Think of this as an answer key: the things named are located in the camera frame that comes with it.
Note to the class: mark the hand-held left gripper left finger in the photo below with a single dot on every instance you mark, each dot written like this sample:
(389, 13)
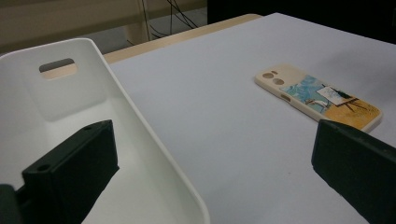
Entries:
(71, 168)

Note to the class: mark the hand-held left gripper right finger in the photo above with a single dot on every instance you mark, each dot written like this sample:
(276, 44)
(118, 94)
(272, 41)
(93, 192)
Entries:
(358, 168)

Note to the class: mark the white plastic basket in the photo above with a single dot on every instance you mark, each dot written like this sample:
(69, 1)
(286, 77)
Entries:
(149, 186)

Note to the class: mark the beige picture phone case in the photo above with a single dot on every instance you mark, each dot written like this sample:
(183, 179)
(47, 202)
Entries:
(311, 93)

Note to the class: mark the white table sheet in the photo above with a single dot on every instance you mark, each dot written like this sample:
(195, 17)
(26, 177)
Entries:
(233, 124)

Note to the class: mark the beige wooden shelf unit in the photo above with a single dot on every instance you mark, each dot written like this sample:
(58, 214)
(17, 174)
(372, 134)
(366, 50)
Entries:
(62, 18)

